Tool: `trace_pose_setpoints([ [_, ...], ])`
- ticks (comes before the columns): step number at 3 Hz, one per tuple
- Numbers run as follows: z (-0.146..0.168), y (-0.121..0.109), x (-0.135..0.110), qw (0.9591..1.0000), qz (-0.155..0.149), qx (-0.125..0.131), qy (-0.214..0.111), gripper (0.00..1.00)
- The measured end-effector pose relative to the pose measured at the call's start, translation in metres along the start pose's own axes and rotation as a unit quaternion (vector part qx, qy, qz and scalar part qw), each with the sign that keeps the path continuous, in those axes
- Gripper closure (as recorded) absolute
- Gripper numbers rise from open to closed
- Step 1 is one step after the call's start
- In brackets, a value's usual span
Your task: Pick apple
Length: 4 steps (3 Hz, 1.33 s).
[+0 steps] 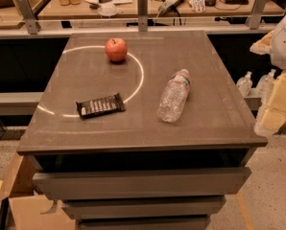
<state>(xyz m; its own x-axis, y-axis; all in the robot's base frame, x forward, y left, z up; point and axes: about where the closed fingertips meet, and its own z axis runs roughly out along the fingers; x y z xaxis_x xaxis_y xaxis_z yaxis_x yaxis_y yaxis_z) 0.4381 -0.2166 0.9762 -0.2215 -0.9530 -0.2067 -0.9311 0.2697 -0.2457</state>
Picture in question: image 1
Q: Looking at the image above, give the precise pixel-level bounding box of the red apple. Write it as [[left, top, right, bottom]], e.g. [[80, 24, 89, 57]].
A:
[[105, 37, 128, 62]]

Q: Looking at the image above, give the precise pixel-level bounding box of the left metal bracket post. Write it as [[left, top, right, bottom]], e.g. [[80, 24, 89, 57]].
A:
[[15, 0, 39, 35]]

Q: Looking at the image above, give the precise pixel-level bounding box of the wooden desk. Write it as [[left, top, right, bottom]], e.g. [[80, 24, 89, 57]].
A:
[[38, 0, 284, 20]]

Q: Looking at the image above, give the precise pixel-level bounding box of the black candy bar wrapper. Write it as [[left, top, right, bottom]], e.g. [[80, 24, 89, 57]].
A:
[[76, 93, 125, 119]]

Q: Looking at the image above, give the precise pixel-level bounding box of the metal bracket post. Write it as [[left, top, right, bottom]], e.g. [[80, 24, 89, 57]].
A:
[[137, 0, 148, 32], [246, 0, 267, 30], [15, 0, 39, 35]]

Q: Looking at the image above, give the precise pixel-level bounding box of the grey drawer cabinet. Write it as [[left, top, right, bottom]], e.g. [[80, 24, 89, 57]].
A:
[[18, 30, 267, 230]]

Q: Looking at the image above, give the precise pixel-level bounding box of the white bowl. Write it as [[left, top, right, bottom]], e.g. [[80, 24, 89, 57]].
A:
[[98, 4, 118, 17]]

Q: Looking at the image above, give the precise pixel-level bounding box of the clear bottle on shelf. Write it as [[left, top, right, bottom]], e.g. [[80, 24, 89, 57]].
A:
[[256, 69, 276, 94], [236, 71, 252, 97]]

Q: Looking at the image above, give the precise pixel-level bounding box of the clear plastic water bottle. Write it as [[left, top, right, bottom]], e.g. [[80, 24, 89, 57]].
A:
[[157, 69, 190, 123]]

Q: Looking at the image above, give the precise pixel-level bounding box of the white power strip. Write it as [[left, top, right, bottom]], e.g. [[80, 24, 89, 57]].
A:
[[158, 0, 183, 14]]

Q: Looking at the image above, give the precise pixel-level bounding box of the middle metal bracket post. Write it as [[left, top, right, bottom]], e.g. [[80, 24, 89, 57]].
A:
[[137, 0, 148, 32]]

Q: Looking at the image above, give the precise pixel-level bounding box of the patterned paper cup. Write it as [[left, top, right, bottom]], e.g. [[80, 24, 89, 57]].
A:
[[188, 0, 205, 12]]

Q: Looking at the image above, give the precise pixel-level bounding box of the cardboard box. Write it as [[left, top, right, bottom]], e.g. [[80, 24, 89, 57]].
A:
[[0, 152, 76, 230]]

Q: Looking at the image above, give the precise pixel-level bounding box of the right metal bracket post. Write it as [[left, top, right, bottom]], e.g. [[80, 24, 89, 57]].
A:
[[246, 0, 267, 30]]

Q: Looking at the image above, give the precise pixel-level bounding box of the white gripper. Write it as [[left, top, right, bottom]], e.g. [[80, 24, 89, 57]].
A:
[[250, 15, 286, 136]]

